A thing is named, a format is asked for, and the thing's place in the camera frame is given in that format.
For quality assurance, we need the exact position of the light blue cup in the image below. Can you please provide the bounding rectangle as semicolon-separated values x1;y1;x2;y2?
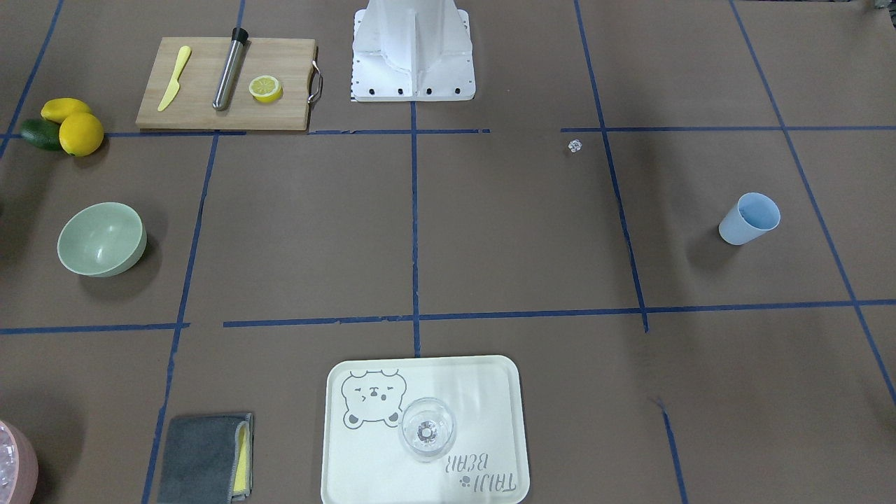
717;192;781;246

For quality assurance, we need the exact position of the green bowl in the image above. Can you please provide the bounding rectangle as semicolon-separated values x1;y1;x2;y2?
56;202;148;278

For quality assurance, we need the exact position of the pink bowl of ice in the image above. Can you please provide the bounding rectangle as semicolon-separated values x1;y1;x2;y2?
1;421;39;503

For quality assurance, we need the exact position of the clear wine glass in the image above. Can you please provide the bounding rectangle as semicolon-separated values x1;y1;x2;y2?
400;398;458;463

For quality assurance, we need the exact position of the cream bear tray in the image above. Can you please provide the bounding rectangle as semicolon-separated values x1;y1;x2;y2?
321;355;531;503

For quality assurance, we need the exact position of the wooden cutting board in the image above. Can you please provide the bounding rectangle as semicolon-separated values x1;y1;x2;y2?
136;37;317;131

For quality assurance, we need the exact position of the lemon half slice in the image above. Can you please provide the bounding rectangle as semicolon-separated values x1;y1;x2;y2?
248;76;283;104

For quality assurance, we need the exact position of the steel muddler black cap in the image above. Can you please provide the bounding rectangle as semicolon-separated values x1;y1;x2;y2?
212;27;249;111

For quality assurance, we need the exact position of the yellow plastic knife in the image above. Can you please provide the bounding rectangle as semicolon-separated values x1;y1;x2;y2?
157;45;192;112

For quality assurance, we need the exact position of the yellow lemon front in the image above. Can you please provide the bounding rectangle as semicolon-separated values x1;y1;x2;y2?
59;112;105;157

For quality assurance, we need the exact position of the yellow lemon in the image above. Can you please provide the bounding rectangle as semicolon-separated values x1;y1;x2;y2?
41;97;92;125
59;112;105;157

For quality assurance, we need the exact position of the yellow lemon back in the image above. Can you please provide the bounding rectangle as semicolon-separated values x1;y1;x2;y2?
41;97;92;125

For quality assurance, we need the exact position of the green avocado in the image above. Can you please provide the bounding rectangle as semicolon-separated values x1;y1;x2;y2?
19;118;63;152

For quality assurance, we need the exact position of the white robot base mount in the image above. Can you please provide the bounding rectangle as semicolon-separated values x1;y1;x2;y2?
350;1;477;102

